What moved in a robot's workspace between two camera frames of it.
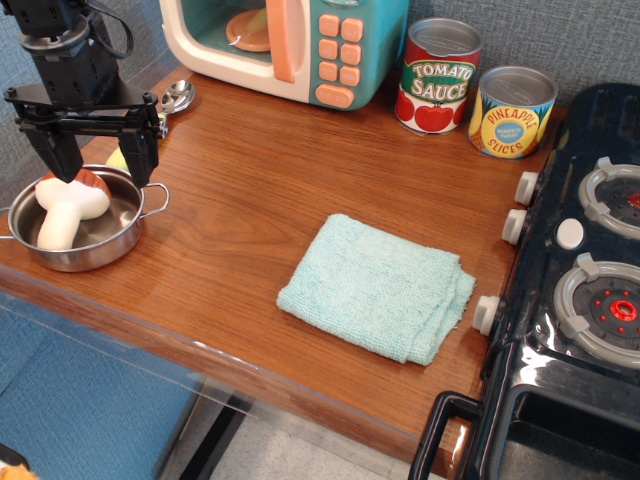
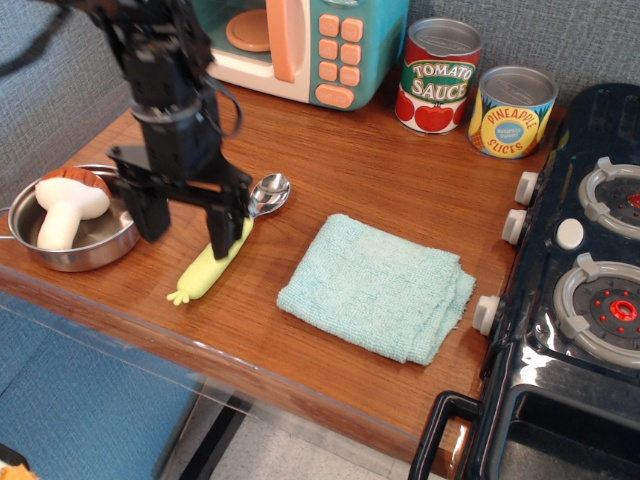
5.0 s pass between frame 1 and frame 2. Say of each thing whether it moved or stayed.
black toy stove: stayed
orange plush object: stayed
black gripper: moved
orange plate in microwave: stayed
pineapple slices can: stayed
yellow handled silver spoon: moved
